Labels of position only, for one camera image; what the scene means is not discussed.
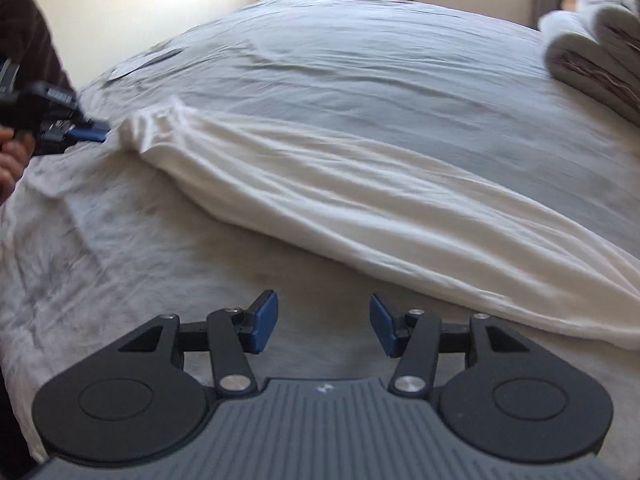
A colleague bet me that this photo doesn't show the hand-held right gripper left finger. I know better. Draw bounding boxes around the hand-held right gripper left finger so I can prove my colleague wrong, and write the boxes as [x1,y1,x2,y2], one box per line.
[117,290,279,397]

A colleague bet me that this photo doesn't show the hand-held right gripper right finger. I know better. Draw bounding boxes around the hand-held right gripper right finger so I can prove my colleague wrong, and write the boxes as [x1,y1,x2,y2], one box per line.
[370,294,531,397]

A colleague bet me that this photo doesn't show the person's left hand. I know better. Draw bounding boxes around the person's left hand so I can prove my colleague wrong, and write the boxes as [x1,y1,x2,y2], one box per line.
[0,127,34,206]

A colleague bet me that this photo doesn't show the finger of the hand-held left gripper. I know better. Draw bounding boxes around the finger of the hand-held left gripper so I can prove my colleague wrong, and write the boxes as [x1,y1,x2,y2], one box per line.
[35,118,112,157]

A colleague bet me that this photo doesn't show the person's left forearm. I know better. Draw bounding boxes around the person's left forearm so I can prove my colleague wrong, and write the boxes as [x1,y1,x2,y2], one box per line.
[0,0,77,106]

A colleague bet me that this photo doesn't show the flat paper sheet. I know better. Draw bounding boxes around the flat paper sheet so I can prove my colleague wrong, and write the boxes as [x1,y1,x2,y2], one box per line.
[107,47,185,83]

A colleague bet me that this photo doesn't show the bed with grey sheet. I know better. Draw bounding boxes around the bed with grey sheet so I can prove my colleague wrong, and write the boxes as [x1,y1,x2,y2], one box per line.
[0,0,640,480]

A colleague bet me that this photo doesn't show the white knit sweater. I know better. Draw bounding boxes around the white knit sweater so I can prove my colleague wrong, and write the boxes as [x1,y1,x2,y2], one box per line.
[118,96,640,352]

